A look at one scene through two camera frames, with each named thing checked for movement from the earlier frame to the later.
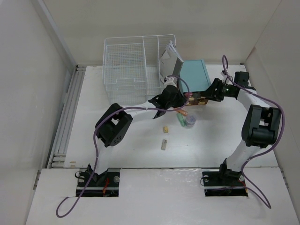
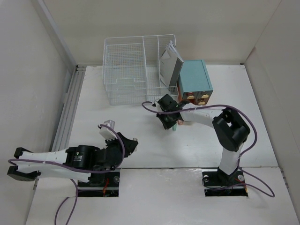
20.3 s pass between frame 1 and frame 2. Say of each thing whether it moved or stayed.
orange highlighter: moved
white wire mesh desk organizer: stayed
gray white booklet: stayed
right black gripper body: moved
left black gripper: moved
